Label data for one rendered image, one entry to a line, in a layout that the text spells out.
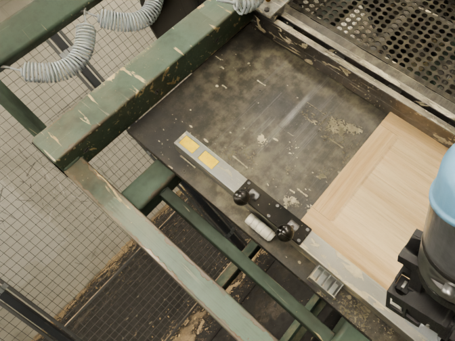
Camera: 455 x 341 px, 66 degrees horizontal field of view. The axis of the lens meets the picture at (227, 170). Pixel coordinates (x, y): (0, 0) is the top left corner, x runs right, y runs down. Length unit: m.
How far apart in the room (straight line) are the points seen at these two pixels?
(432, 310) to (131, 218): 0.66
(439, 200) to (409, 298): 0.19
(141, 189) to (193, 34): 0.47
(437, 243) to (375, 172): 0.72
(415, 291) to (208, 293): 0.49
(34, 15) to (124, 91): 0.48
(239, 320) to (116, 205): 0.40
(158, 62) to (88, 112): 0.24
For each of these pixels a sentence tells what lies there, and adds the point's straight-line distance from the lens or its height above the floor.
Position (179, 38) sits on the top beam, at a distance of 1.10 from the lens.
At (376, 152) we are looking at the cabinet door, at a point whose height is 1.30.
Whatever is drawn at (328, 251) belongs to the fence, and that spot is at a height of 1.27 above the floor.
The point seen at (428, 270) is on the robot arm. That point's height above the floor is 1.58.
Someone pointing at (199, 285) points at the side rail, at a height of 1.41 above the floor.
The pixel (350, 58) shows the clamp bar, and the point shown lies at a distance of 1.13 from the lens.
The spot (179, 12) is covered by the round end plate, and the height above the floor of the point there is 1.91.
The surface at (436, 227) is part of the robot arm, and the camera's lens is 0.29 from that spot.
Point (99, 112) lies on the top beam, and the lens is 0.99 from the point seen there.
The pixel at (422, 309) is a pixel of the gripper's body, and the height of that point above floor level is 1.49.
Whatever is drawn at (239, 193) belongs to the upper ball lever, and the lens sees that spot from 0.76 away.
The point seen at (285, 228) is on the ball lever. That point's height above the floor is 1.43.
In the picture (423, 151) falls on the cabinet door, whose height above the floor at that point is 1.23.
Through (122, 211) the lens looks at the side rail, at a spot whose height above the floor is 1.61.
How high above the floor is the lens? 1.85
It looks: 21 degrees down
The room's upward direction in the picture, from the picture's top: 39 degrees counter-clockwise
